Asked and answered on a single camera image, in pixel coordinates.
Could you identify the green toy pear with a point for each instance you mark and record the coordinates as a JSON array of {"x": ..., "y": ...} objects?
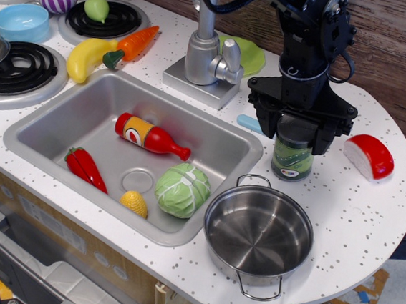
[{"x": 97, "y": 10}]

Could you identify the right stove burner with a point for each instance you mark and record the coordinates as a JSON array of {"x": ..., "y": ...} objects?
[{"x": 123, "y": 19}]

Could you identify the toy oven door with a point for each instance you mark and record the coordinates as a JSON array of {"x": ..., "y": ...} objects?
[{"x": 43, "y": 262}]

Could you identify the green toy cabbage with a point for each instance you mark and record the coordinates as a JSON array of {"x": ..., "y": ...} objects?
[{"x": 181, "y": 190}]

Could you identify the blue handled toy knife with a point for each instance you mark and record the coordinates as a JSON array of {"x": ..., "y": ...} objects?
[{"x": 249, "y": 122}]

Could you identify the light blue bowl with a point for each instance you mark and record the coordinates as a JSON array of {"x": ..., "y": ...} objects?
[{"x": 24, "y": 22}]

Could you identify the green toy plate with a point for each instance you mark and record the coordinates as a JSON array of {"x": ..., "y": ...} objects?
[{"x": 252, "y": 56}]

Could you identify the red ketchup bottle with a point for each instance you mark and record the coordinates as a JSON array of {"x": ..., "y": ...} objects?
[{"x": 148, "y": 136}]

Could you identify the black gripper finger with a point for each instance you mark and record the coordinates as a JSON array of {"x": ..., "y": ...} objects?
[
  {"x": 268, "y": 116},
  {"x": 324, "y": 136}
]

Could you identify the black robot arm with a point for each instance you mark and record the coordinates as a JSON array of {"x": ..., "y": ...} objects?
[{"x": 315, "y": 33}]

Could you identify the red toy chili pepper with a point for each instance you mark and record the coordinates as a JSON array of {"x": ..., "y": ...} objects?
[{"x": 80, "y": 162}]

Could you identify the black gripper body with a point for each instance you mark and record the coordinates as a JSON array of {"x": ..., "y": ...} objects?
[{"x": 312, "y": 100}]

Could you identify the red rind cheese wedge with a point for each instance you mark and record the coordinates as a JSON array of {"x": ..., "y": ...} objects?
[{"x": 370, "y": 156}]

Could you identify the orange toy carrot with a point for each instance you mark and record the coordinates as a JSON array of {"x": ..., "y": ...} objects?
[{"x": 130, "y": 47}]

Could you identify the yellow toy corn piece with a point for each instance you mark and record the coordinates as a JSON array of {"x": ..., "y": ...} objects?
[{"x": 134, "y": 201}]

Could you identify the stainless steel pan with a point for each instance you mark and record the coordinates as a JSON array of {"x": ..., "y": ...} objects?
[{"x": 258, "y": 236}]

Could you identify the front left stove burner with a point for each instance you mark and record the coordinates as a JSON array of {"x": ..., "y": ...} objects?
[{"x": 30, "y": 74}]

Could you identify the silver toy sink basin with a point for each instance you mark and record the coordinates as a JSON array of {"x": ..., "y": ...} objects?
[{"x": 85, "y": 116}]

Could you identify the green labelled tin can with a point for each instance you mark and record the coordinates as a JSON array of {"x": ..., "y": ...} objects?
[{"x": 292, "y": 159}]

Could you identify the silver toy faucet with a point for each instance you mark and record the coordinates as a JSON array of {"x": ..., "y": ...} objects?
[{"x": 211, "y": 70}]

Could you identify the yellow toy banana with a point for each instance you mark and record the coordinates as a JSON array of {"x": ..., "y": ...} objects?
[{"x": 86, "y": 56}]

